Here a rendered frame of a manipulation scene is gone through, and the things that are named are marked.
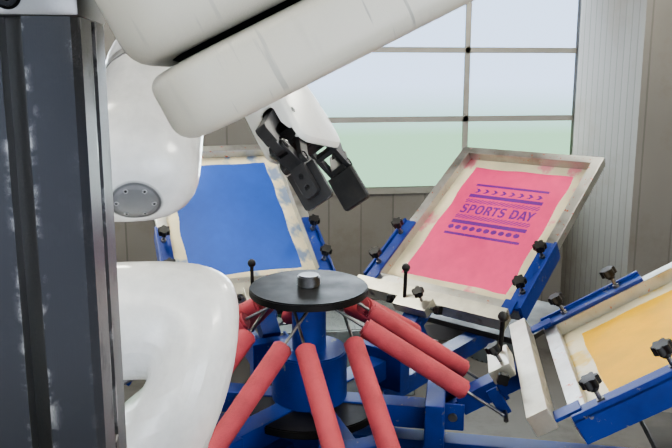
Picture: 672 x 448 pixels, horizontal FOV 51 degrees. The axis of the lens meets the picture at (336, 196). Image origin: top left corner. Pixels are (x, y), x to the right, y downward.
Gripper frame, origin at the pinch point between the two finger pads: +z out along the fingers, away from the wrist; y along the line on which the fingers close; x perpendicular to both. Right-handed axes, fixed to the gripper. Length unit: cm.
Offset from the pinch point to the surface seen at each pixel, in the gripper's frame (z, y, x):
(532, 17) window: -129, -415, 31
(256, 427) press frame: 14, -85, -79
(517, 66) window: -107, -415, 6
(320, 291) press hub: -7, -98, -52
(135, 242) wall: -128, -301, -246
